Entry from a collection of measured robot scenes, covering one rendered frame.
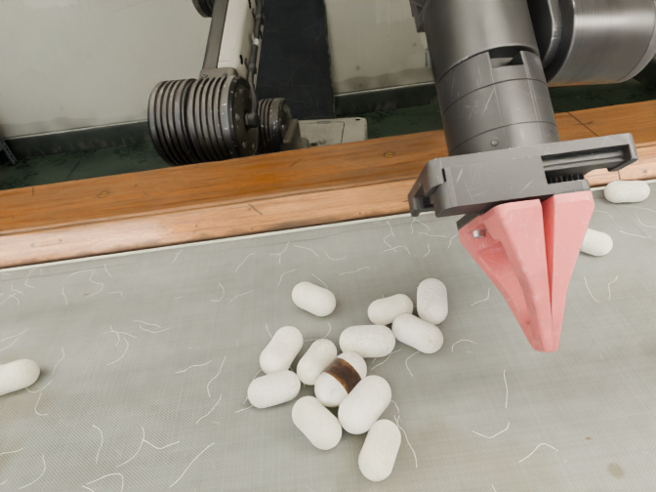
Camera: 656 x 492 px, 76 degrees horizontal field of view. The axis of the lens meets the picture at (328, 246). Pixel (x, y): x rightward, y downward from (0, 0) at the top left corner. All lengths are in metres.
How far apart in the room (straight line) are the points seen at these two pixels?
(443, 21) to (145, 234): 0.31
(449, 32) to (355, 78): 2.13
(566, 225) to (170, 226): 0.33
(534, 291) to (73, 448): 0.28
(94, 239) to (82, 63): 2.14
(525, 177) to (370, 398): 0.14
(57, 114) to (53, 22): 0.47
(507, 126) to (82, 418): 0.31
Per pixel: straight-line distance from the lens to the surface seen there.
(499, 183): 0.22
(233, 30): 0.72
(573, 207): 0.23
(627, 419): 0.31
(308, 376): 0.28
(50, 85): 2.68
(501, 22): 0.26
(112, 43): 2.48
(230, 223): 0.41
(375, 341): 0.28
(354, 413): 0.25
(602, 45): 0.30
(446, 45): 0.27
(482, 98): 0.24
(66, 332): 0.40
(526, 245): 0.22
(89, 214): 0.48
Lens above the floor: 0.99
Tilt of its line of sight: 41 degrees down
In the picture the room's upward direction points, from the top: 8 degrees counter-clockwise
